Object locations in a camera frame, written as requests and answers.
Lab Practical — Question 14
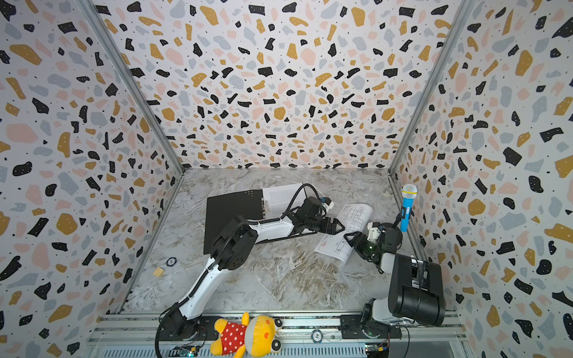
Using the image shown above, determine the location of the black corrugated cable hose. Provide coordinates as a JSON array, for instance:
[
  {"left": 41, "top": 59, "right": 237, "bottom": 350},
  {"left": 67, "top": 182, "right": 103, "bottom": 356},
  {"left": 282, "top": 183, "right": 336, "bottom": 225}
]
[{"left": 154, "top": 182, "right": 321, "bottom": 358}]

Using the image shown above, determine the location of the yellow plush toy red dress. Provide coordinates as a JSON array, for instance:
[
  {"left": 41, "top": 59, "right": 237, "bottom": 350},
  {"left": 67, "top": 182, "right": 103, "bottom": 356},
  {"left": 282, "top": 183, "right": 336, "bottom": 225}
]
[{"left": 210, "top": 313, "right": 283, "bottom": 357}]

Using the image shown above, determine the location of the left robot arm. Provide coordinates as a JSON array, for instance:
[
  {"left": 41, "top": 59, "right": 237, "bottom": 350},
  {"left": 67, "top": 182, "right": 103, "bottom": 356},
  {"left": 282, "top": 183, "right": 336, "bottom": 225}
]
[{"left": 155, "top": 197, "right": 345, "bottom": 343}]

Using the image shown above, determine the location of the paper with technical drawings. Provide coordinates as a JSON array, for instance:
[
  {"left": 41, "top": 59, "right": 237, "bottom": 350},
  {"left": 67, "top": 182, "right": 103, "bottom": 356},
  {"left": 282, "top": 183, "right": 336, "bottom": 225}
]
[{"left": 314, "top": 204, "right": 373, "bottom": 266}]

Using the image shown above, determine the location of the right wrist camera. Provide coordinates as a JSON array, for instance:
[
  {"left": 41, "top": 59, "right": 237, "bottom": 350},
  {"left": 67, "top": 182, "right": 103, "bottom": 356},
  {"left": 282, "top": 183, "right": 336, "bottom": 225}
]
[{"left": 367, "top": 222, "right": 381, "bottom": 244}]

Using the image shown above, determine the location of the paper with printed text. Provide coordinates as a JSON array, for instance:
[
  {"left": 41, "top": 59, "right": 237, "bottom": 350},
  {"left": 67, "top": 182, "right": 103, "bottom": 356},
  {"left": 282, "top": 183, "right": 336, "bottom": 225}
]
[{"left": 262, "top": 183, "right": 302, "bottom": 219}]

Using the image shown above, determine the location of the right circuit board with wires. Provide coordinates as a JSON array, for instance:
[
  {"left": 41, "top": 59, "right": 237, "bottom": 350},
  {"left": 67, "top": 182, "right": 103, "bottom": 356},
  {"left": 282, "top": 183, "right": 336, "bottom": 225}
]
[{"left": 365, "top": 342, "right": 389, "bottom": 358}]

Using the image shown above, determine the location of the small wooden block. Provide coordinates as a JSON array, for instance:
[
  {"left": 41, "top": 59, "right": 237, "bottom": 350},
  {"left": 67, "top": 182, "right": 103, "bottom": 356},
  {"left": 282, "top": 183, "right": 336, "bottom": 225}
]
[{"left": 153, "top": 268, "right": 165, "bottom": 277}]

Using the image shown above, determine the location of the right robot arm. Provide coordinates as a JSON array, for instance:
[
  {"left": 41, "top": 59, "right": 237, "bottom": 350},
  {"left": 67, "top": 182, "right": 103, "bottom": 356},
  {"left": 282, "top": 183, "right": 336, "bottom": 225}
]
[{"left": 344, "top": 222, "right": 446, "bottom": 337}]

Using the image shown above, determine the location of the orange folder black inside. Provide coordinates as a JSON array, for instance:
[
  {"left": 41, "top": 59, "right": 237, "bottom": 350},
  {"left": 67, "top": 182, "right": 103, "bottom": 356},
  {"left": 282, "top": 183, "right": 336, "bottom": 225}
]
[{"left": 202, "top": 189, "right": 314, "bottom": 256}]

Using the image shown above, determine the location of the green circuit board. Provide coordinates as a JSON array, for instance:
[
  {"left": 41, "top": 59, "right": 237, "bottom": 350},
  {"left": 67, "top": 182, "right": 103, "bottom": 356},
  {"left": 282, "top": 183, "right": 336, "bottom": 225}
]
[{"left": 171, "top": 345, "right": 201, "bottom": 357}]

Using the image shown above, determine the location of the blue toy microphone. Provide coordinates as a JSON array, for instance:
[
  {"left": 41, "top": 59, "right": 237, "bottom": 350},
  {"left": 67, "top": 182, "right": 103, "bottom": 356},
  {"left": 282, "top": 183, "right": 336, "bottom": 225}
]
[{"left": 400, "top": 183, "right": 418, "bottom": 233}]

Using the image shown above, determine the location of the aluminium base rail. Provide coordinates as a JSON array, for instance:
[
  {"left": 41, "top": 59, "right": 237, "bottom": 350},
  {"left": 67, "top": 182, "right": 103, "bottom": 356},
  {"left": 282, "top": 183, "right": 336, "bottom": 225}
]
[{"left": 85, "top": 310, "right": 473, "bottom": 357}]

